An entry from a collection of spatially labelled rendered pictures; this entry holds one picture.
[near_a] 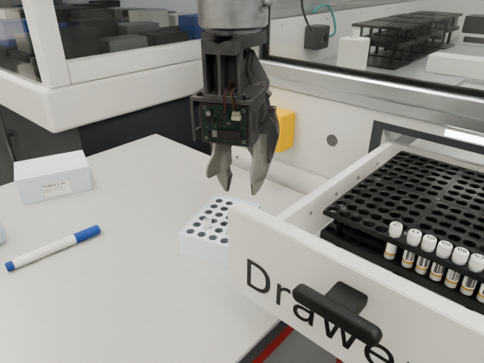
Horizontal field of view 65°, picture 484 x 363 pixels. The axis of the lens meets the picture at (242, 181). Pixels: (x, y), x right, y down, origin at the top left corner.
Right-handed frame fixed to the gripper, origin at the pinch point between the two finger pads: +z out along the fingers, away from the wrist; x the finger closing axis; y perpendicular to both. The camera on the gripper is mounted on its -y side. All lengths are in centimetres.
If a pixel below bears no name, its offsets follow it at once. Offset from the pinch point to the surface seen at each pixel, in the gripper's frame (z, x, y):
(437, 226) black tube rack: -1.7, 23.8, 6.4
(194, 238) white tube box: 8.4, -6.1, 3.8
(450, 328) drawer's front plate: -3.7, 22.4, 22.3
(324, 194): -0.7, 11.4, 1.4
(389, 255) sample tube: 0.6, 19.3, 9.7
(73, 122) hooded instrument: 6, -51, -27
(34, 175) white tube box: 6.6, -40.6, -2.9
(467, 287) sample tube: 0.3, 26.1, 12.9
